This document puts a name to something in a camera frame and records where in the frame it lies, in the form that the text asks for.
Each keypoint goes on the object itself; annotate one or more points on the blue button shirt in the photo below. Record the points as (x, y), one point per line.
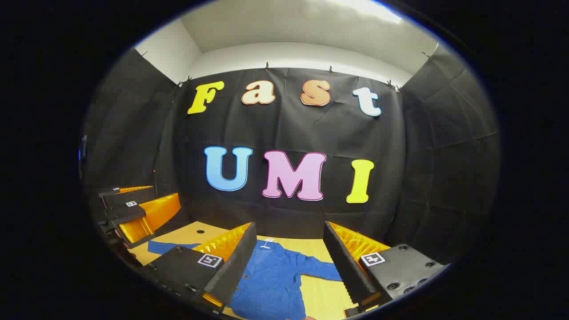
(275, 280)

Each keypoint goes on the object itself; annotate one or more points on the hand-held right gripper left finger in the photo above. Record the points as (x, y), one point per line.
(235, 271)

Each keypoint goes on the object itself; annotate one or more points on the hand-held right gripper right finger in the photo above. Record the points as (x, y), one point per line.
(344, 266)

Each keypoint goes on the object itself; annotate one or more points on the black backdrop cloth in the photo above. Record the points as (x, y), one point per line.
(284, 129)

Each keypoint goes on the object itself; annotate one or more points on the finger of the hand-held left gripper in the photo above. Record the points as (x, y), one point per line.
(133, 196)
(151, 213)

